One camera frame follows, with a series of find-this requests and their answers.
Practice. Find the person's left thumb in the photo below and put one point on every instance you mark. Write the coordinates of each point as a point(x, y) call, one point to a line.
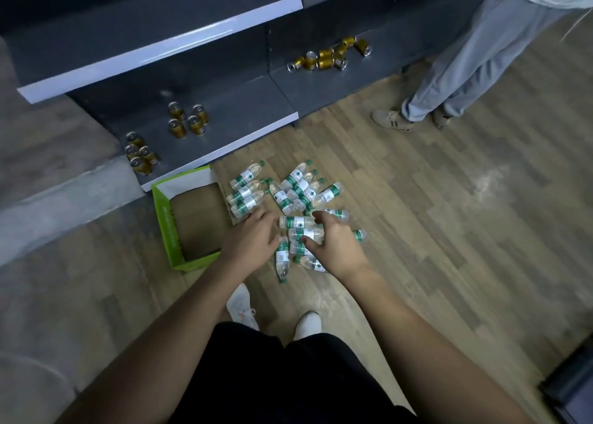
point(274, 246)

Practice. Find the person's left forearm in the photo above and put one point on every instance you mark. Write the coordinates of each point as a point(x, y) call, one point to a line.
point(171, 340)

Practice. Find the person's right thumb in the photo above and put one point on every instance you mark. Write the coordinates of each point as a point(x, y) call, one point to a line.
point(312, 248)

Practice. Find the person's right hand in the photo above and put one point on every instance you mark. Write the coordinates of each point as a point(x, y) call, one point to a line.
point(340, 252)

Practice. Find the pile of small water bottles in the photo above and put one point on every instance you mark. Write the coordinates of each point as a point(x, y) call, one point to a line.
point(296, 192)

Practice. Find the black furniture base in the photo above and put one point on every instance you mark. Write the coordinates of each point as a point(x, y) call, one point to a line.
point(570, 386)

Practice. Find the person's left hand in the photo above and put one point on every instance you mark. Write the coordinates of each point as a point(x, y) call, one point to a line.
point(250, 245)

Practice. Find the person's white shoe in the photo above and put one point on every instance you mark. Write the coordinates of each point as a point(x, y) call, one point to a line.
point(242, 305)
point(308, 325)

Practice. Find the person's black shorts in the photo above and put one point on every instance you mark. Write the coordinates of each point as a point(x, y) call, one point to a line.
point(287, 382)

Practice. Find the gold drink can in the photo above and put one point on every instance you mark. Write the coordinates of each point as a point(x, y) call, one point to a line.
point(196, 125)
point(141, 165)
point(131, 151)
point(176, 110)
point(135, 139)
point(200, 114)
point(149, 155)
point(177, 128)

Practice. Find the dark grey white-edged shelf unit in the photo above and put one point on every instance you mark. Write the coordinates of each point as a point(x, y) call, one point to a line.
point(139, 30)

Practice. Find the cluster of gold cans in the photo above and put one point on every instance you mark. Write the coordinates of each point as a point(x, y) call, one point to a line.
point(326, 57)

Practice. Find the clear green-label water bottle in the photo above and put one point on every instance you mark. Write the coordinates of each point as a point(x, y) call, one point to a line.
point(305, 234)

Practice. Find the green cardboard box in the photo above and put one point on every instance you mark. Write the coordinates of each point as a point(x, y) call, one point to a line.
point(169, 233)

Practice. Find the person's right forearm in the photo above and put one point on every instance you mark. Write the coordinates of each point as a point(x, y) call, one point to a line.
point(417, 345)

